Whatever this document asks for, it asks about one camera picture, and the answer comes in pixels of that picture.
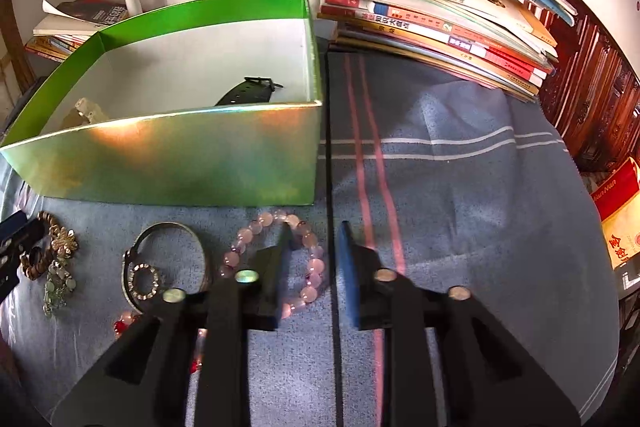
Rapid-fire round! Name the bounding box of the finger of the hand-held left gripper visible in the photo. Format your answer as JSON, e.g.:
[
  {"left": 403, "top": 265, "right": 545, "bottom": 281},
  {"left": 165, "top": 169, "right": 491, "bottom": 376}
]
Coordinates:
[{"left": 0, "top": 212, "right": 46, "bottom": 300}]

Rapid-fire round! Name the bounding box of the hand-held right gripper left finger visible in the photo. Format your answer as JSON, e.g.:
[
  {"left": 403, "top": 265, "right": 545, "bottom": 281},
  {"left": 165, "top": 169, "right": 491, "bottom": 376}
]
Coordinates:
[{"left": 50, "top": 223, "right": 296, "bottom": 427}]

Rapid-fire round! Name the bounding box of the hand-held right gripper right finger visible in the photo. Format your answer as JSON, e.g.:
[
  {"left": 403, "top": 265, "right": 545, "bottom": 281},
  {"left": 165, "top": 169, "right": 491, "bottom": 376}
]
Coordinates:
[{"left": 336, "top": 221, "right": 581, "bottom": 427}]

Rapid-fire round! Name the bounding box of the brown wooden bead bracelet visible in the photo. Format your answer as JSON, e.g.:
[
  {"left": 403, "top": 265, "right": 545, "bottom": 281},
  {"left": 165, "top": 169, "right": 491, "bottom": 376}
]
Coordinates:
[{"left": 20, "top": 211, "right": 66, "bottom": 280}]

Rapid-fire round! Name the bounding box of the pink bead bracelet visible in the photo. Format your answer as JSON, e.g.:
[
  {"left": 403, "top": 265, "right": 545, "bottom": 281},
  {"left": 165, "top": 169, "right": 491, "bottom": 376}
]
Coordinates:
[{"left": 218, "top": 208, "right": 331, "bottom": 319}]

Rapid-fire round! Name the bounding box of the gold flower ornament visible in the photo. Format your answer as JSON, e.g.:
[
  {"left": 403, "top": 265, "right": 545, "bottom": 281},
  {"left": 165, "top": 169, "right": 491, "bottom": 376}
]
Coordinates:
[{"left": 47, "top": 227, "right": 80, "bottom": 259}]

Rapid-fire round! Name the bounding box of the silver chain trinket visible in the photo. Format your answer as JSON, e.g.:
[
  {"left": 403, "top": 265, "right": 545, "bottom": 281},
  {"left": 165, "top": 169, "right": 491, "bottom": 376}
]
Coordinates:
[{"left": 42, "top": 257, "right": 78, "bottom": 318}]

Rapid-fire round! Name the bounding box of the red bead bracelet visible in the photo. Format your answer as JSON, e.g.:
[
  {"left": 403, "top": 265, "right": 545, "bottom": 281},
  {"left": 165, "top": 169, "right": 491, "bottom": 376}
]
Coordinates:
[
  {"left": 121, "top": 222, "right": 213, "bottom": 313},
  {"left": 112, "top": 311, "right": 206, "bottom": 375}
]

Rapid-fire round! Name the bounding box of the rhinestone ring pendant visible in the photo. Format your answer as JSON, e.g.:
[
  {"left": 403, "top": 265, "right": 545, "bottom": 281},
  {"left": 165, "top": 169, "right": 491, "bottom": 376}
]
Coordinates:
[{"left": 127, "top": 263, "right": 163, "bottom": 300}]

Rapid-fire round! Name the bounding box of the green cardboard box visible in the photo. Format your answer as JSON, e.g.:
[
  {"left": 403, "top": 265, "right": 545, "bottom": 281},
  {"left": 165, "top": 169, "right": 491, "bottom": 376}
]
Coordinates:
[{"left": 0, "top": 0, "right": 323, "bottom": 208}]

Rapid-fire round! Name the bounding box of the blue striped cloth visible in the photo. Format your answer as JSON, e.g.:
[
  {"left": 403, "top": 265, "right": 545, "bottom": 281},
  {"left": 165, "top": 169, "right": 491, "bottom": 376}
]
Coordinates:
[{"left": 0, "top": 49, "right": 621, "bottom": 427}]

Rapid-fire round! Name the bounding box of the white wristwatch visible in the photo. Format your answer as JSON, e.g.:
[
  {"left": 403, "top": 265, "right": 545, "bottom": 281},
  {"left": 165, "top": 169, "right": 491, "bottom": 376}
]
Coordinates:
[{"left": 62, "top": 99, "right": 108, "bottom": 128}]

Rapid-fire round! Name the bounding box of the small pile of books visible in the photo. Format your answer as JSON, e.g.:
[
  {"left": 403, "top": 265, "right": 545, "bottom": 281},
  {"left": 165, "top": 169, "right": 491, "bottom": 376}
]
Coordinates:
[{"left": 25, "top": 0, "right": 128, "bottom": 62}]

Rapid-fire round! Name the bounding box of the tall stack of books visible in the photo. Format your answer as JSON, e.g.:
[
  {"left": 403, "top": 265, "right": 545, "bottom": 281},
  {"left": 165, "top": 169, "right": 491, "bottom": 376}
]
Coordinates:
[{"left": 300, "top": 0, "right": 578, "bottom": 102}]

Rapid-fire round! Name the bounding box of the red and yellow box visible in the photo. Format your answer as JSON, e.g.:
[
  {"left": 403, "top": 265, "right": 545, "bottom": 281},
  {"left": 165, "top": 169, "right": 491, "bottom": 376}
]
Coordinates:
[{"left": 590, "top": 157, "right": 640, "bottom": 270}]

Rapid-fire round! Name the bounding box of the carved wooden headboard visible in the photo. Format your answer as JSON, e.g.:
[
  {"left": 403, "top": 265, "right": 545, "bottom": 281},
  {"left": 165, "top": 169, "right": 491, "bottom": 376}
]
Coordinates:
[{"left": 484, "top": 0, "right": 640, "bottom": 172}]

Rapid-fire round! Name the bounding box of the black strap watch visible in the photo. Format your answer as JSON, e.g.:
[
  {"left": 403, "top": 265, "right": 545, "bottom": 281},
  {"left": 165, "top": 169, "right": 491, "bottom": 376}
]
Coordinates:
[{"left": 215, "top": 77, "right": 283, "bottom": 106}]

